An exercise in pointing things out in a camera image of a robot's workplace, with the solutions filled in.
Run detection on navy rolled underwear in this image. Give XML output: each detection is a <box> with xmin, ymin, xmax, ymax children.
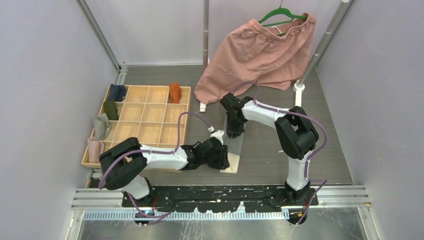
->
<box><xmin>106</xmin><ymin>84</ymin><xmax>127</xmax><ymax>102</ymax></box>

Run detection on pink rolled underwear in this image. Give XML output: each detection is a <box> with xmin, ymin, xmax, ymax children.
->
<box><xmin>87</xmin><ymin>136</ymin><xmax>105</xmax><ymax>163</ymax></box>

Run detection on grey rolled underwear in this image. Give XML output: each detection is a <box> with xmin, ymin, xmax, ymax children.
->
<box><xmin>92</xmin><ymin>113</ymin><xmax>111</xmax><ymax>141</ymax></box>

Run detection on green clothes hanger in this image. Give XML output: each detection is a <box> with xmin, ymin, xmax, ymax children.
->
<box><xmin>258</xmin><ymin>0</ymin><xmax>308</xmax><ymax>36</ymax></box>

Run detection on orange white underwear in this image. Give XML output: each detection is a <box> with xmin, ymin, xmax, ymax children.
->
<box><xmin>169</xmin><ymin>82</ymin><xmax>182</xmax><ymax>104</ymax></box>

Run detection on slotted aluminium cable duct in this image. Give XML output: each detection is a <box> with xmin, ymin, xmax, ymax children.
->
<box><xmin>83</xmin><ymin>209</ymin><xmax>290</xmax><ymax>221</ymax></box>

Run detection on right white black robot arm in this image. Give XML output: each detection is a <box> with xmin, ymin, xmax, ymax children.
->
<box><xmin>220</xmin><ymin>93</ymin><xmax>319</xmax><ymax>205</ymax></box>

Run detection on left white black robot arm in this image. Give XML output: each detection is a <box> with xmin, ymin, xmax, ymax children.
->
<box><xmin>98</xmin><ymin>136</ymin><xmax>230</xmax><ymax>207</ymax></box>

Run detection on dark green rolled underwear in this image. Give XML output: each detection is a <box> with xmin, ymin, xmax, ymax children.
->
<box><xmin>103</xmin><ymin>100</ymin><xmax>119</xmax><ymax>121</ymax></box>

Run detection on left aluminium frame post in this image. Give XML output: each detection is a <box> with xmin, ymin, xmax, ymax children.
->
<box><xmin>76</xmin><ymin>0</ymin><xmax>128</xmax><ymax>85</ymax></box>

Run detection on wooden compartment tray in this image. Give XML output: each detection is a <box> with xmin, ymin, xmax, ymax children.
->
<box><xmin>81</xmin><ymin>85</ymin><xmax>192</xmax><ymax>168</ymax></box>

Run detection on metal rack pole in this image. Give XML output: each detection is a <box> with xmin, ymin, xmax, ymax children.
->
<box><xmin>202</xmin><ymin>0</ymin><xmax>210</xmax><ymax>70</ymax></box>
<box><xmin>292</xmin><ymin>0</ymin><xmax>355</xmax><ymax>107</ymax></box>

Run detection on grey underwear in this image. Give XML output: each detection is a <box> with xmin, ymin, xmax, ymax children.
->
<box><xmin>92</xmin><ymin>113</ymin><xmax>111</xmax><ymax>141</ymax></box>
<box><xmin>220</xmin><ymin>114</ymin><xmax>245</xmax><ymax>174</ymax></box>

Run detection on pink shorts on hanger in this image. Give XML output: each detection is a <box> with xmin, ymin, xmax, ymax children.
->
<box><xmin>194</xmin><ymin>12</ymin><xmax>317</xmax><ymax>105</ymax></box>

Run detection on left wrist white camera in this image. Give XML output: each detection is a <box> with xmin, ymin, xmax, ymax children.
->
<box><xmin>208</xmin><ymin>126</ymin><xmax>226</xmax><ymax>145</ymax></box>

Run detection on centre metal rack pole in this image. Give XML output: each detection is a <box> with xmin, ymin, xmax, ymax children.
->
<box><xmin>202</xmin><ymin>0</ymin><xmax>210</xmax><ymax>70</ymax></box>

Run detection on right metal rack pole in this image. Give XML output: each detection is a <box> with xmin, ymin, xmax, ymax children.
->
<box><xmin>292</xmin><ymin>0</ymin><xmax>355</xmax><ymax>107</ymax></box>

